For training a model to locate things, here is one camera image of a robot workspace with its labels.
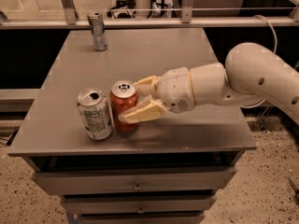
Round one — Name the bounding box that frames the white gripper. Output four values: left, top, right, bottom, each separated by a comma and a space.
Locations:
118, 67, 195, 124

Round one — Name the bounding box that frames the red coke can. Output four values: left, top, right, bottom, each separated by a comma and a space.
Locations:
109, 80, 138, 132

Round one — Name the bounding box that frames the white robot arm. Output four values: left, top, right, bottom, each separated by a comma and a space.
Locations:
119, 43, 299, 123

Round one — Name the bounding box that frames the silver 7up can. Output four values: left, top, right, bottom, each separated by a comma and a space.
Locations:
77, 88, 113, 140

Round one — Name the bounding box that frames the tall silver energy drink can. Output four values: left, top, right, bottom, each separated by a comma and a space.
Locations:
87, 12, 107, 51

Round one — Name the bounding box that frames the grey drawer cabinet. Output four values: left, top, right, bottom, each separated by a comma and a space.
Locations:
9, 28, 255, 224

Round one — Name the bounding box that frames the top grey drawer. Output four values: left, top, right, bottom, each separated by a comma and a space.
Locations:
32, 166, 236, 195

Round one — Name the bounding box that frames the grey drawer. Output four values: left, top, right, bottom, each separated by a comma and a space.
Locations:
32, 166, 236, 195
62, 194, 216, 215
78, 213, 205, 224

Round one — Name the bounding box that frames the black office chair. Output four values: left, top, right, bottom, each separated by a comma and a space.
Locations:
107, 0, 135, 19

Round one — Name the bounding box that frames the metal railing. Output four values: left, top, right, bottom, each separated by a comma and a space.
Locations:
0, 0, 299, 29

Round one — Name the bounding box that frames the bottom grey drawer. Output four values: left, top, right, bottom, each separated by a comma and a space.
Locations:
78, 213, 205, 224

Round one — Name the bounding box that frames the middle grey drawer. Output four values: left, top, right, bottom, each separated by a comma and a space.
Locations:
62, 194, 216, 215

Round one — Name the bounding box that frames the white cable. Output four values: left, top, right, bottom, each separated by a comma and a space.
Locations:
239, 14, 278, 109

